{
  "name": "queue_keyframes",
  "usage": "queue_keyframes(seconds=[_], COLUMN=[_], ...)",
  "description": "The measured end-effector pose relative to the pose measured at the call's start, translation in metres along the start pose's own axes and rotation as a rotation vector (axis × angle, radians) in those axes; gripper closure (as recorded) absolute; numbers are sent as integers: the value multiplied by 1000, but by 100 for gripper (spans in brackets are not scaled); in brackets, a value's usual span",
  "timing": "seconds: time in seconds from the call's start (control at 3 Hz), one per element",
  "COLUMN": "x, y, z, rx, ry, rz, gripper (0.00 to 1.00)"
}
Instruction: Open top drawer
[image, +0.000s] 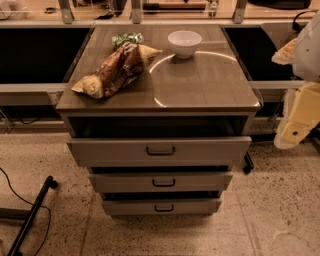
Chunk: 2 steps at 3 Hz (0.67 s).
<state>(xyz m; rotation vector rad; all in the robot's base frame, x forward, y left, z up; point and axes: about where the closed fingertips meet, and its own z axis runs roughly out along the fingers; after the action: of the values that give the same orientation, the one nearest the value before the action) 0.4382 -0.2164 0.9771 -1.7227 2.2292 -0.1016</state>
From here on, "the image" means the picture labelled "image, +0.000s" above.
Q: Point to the grey drawer cabinet wooden top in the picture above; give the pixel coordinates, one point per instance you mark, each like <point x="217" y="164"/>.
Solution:
<point x="204" y="96"/>

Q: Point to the grey drawer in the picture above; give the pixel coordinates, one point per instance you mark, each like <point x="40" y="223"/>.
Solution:
<point x="161" y="207"/>
<point x="216" y="151"/>
<point x="160" y="182"/>

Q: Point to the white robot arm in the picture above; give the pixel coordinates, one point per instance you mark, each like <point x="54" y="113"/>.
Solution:
<point x="306" y="59"/>

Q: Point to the black headphones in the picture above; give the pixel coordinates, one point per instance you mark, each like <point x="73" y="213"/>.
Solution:
<point x="297" y="24"/>

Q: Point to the black caster wheel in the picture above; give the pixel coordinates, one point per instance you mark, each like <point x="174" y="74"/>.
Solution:
<point x="248" y="164"/>

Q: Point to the brown yellow chip bag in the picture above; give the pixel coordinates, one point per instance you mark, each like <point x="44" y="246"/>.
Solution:
<point x="122" y="67"/>

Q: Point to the black stand leg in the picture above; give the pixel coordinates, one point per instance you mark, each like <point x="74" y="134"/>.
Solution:
<point x="26" y="216"/>

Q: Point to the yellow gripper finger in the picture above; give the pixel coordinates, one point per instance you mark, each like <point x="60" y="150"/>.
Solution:
<point x="300" y="115"/>
<point x="285" y="54"/>

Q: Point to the green snack packet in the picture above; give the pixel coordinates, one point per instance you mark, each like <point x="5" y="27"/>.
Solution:
<point x="119" y="39"/>

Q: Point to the white bowl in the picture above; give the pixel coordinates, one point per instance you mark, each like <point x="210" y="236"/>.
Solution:
<point x="184" y="43"/>

